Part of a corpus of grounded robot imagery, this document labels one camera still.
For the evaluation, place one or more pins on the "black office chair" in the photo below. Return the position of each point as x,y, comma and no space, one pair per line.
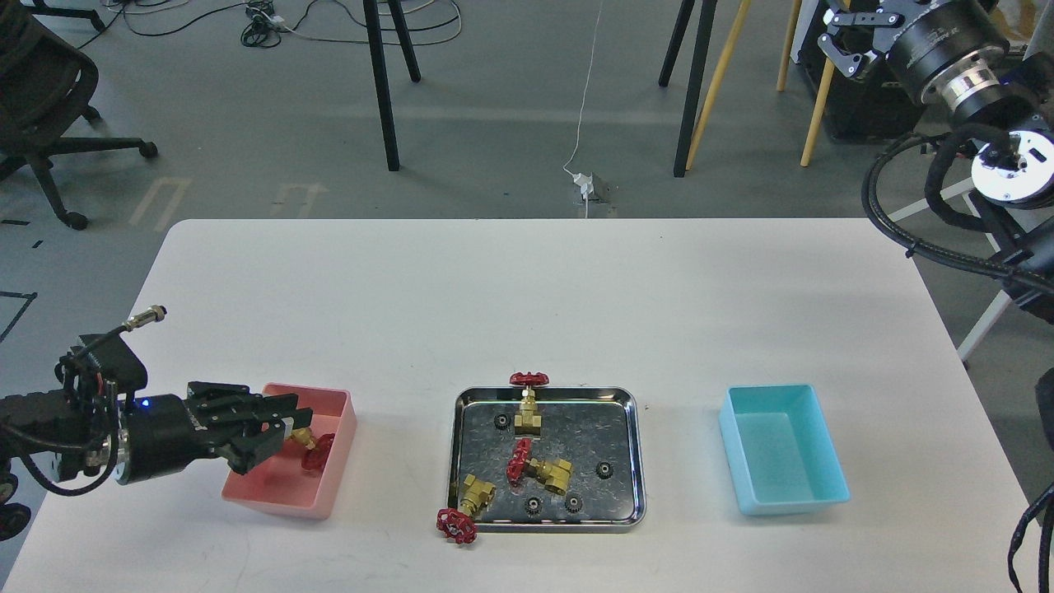
46,85

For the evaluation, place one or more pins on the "brass valve top red handle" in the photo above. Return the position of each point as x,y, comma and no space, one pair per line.
528,422

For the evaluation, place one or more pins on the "metal tray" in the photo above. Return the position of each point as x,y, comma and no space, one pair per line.
584,425

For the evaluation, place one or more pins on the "yellow wooden leg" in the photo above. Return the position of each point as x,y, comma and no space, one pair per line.
717,80
823,90

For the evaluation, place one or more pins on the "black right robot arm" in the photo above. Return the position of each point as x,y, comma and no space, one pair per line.
997,155

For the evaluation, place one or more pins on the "black stand leg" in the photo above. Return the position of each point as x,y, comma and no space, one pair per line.
698,65

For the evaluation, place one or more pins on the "white power adapter with cable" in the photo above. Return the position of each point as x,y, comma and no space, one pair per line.
584,182

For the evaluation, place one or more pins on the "brass valve red handle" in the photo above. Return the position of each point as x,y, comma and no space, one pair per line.
315,448
554,475
458,523
528,422

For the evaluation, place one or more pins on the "pink plastic box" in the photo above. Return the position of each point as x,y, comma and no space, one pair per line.
280,485

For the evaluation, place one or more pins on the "yellow wooden leg right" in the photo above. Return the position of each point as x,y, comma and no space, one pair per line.
823,90

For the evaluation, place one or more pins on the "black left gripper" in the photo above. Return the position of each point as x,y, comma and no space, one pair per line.
162,434

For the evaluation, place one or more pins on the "blue plastic box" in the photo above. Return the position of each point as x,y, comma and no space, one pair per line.
779,451

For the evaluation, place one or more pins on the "brass valve bottom red handle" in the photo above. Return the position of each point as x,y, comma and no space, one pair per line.
458,523

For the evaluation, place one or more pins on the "black gear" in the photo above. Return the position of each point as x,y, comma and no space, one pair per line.
533,506
501,421
604,470
573,503

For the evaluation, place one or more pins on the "black equipment case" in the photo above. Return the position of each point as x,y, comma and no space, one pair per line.
858,111

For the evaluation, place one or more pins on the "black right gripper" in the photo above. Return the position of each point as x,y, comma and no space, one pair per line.
939,51

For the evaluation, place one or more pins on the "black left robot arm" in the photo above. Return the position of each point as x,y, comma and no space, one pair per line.
96,426

